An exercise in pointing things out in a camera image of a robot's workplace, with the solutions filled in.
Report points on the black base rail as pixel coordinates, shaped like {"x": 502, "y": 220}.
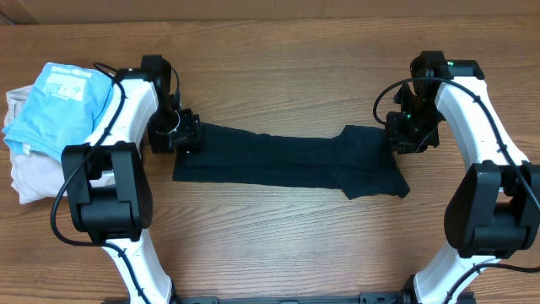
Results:
{"x": 291, "y": 300}

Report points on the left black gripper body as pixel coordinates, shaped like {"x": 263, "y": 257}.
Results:
{"x": 167, "y": 127}

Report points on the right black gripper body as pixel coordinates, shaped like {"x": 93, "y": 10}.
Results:
{"x": 418, "y": 127}

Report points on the dark navy t-shirt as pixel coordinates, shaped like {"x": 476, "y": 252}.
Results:
{"x": 358, "y": 161}

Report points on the light blue folded t-shirt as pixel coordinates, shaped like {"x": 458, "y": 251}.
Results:
{"x": 61, "y": 109}

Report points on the beige folded garment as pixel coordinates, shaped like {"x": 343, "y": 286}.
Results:
{"x": 35, "y": 174}

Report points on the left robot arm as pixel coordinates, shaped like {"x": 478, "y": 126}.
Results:
{"x": 106, "y": 187}

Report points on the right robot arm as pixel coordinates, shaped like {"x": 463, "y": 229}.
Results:
{"x": 495, "y": 210}

